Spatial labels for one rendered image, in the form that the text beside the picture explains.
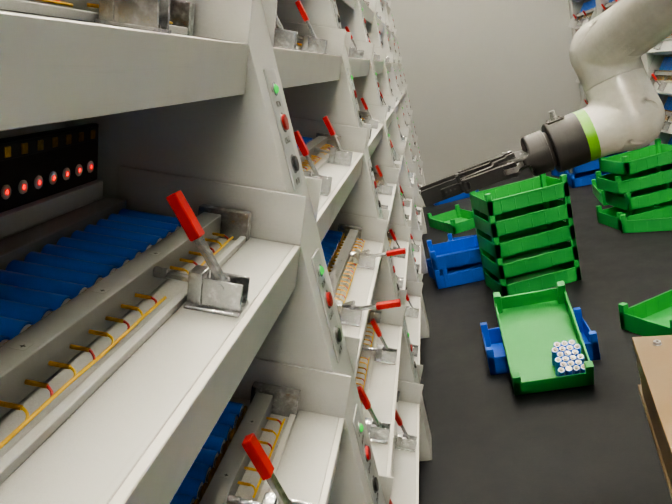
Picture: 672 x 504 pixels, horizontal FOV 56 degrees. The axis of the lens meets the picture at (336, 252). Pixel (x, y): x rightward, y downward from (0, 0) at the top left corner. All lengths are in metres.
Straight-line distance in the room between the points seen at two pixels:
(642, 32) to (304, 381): 0.74
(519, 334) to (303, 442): 1.29
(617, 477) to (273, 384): 0.93
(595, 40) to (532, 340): 0.95
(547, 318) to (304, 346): 1.31
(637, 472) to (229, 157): 1.11
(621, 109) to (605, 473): 0.74
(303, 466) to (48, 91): 0.42
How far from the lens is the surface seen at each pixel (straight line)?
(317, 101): 1.31
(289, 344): 0.66
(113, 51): 0.36
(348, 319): 0.91
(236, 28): 0.61
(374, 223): 1.33
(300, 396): 0.68
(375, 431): 0.99
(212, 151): 0.63
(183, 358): 0.39
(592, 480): 1.46
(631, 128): 1.17
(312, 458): 0.63
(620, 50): 1.15
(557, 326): 1.89
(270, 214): 0.62
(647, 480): 1.46
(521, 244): 2.35
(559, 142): 1.15
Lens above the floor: 0.87
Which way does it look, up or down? 14 degrees down
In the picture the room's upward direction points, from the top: 14 degrees counter-clockwise
